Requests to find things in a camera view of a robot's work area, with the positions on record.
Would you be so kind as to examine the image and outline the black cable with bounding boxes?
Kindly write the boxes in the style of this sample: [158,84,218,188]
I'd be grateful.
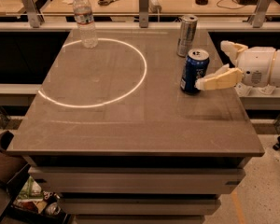
[216,0,246,10]

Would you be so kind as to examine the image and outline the blue pepsi can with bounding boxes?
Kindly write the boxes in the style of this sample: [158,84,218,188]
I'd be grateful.
[180,49,209,94]

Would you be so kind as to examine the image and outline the grey metal bracket right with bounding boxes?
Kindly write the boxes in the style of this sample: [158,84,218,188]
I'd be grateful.
[248,0,272,28]

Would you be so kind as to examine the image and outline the black handled scissors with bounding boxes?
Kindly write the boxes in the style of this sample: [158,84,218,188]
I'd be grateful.
[97,0,119,7]

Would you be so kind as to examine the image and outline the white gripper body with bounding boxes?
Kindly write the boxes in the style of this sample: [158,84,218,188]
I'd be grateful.
[237,47,276,87]

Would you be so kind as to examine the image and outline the brown chair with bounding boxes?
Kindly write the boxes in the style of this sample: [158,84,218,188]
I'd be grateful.
[0,131,29,221]

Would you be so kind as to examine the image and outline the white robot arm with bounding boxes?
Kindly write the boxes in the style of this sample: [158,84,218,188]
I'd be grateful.
[195,40,280,94]

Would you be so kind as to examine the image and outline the grey metal bracket left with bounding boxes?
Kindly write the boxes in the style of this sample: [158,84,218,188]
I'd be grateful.
[21,0,44,28]

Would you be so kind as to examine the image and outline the bin with snack packages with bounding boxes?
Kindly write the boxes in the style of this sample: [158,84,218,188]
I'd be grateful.
[8,176,70,224]

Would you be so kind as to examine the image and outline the grey drawer cabinet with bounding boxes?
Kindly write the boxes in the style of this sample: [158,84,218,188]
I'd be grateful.
[29,166,245,224]

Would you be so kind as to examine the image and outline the white power strip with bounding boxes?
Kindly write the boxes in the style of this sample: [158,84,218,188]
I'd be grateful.
[149,0,161,13]

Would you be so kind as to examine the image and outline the clear plastic water bottle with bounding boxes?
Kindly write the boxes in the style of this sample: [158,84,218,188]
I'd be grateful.
[73,0,98,49]

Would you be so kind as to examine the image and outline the grey metal bracket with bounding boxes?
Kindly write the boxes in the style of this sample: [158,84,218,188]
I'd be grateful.
[248,0,272,28]
[21,0,44,28]
[138,0,149,28]

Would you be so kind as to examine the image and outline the grey metal bracket middle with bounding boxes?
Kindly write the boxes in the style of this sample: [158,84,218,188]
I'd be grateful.
[138,0,149,28]

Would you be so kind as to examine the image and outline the tall silver energy drink can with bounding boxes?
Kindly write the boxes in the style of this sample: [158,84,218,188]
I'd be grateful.
[176,15,198,57]

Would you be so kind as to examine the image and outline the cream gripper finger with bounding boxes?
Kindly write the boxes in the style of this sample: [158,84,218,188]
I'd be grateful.
[195,64,243,91]
[220,40,248,62]

